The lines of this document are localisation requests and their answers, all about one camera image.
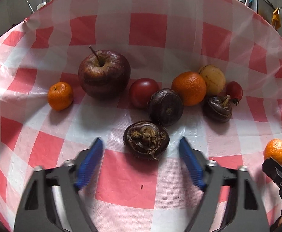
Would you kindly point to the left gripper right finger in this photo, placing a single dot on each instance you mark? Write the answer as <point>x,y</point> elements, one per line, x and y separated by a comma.
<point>244,209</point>

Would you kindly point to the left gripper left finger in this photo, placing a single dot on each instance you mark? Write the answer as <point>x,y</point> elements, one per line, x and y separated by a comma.
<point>37,209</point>

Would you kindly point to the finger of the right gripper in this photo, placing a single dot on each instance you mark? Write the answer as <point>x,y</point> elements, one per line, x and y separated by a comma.
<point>273,170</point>

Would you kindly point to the dark water chestnut sprouted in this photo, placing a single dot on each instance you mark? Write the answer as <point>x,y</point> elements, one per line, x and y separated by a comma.
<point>218,108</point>

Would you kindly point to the red oval tomato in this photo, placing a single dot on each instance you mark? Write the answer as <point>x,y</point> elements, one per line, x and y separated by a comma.
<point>235,91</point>

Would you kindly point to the small orange mandarin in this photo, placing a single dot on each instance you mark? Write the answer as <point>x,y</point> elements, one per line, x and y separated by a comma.
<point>60,96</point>

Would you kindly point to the yellow striped pepino melon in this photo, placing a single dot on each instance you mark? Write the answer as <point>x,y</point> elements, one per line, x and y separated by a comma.
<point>214,78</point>

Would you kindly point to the dark water chestnut rough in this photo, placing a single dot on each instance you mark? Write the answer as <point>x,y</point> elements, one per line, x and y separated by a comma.
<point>146,140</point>

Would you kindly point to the large orange mandarin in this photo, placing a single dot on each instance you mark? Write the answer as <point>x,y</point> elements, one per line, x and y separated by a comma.
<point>191,88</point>

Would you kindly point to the dark water chestnut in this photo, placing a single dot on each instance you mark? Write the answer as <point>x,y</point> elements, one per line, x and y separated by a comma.
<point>165,107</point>

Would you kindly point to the dark red apple with stem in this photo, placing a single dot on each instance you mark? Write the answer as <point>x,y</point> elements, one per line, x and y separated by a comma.
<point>104,74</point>

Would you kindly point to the dark red round tomato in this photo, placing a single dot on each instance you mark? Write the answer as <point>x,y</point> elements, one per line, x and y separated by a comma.
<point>141,90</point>

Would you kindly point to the yellow cloth hanging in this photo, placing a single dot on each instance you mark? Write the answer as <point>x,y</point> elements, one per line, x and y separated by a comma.
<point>276,21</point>

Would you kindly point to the red white checkered tablecloth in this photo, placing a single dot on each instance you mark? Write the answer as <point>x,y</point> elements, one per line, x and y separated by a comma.
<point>161,39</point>

